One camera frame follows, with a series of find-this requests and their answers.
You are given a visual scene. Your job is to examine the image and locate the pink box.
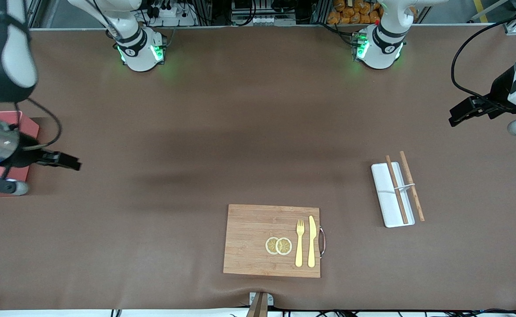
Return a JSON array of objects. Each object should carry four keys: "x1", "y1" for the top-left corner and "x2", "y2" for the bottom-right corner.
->
[{"x1": 0, "y1": 111, "x2": 40, "y2": 198}]

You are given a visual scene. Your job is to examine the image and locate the white rectangular tray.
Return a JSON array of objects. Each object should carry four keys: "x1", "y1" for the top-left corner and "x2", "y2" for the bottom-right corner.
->
[{"x1": 371, "y1": 162, "x2": 416, "y2": 228}]

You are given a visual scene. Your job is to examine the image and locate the orange snack bags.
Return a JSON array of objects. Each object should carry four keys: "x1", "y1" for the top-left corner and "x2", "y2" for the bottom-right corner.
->
[{"x1": 327, "y1": 0, "x2": 382, "y2": 25}]

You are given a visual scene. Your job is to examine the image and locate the white power strip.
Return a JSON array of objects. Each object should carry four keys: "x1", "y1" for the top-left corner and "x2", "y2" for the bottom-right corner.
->
[{"x1": 146, "y1": 0, "x2": 197, "y2": 26}]

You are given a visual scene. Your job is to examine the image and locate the bamboo cutting board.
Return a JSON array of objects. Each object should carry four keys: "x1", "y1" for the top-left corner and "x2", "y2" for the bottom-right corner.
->
[{"x1": 223, "y1": 204, "x2": 327, "y2": 279}]

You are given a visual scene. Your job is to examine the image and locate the yellow plastic knife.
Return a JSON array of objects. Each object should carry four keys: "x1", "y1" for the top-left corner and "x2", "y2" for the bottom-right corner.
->
[{"x1": 307, "y1": 215, "x2": 317, "y2": 268}]

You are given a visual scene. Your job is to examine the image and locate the yellow plastic fork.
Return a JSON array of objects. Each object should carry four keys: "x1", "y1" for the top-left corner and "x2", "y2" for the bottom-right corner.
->
[{"x1": 295, "y1": 219, "x2": 306, "y2": 268}]

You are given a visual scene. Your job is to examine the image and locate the brown bar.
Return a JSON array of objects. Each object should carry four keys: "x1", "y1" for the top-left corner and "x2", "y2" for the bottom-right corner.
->
[{"x1": 246, "y1": 294, "x2": 269, "y2": 317}]

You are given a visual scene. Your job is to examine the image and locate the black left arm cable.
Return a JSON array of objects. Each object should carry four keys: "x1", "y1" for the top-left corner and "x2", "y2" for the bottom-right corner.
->
[{"x1": 451, "y1": 10, "x2": 516, "y2": 111}]

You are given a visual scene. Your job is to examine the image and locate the grey metal bracket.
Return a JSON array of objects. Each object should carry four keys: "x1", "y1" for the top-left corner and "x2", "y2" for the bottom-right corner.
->
[{"x1": 249, "y1": 292, "x2": 274, "y2": 306}]

